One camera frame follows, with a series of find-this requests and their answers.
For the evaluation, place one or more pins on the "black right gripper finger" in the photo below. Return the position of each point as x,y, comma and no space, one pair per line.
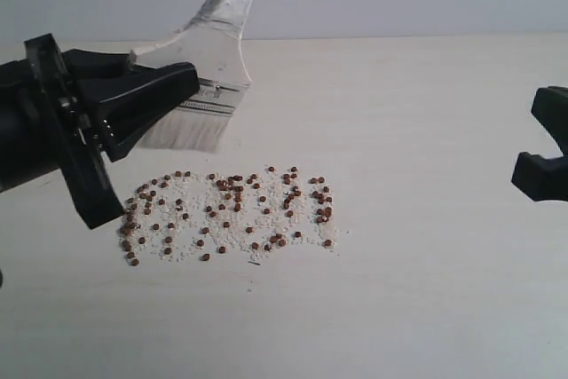
549,108
539,178

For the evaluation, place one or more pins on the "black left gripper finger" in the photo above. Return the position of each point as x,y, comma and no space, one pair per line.
122,109
86,65

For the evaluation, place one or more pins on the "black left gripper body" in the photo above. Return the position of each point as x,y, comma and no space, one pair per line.
40,132

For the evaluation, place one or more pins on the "white wooden paintbrush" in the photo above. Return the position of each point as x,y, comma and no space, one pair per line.
211,41

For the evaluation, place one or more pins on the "pile of white grains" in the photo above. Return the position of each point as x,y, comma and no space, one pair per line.
183,214

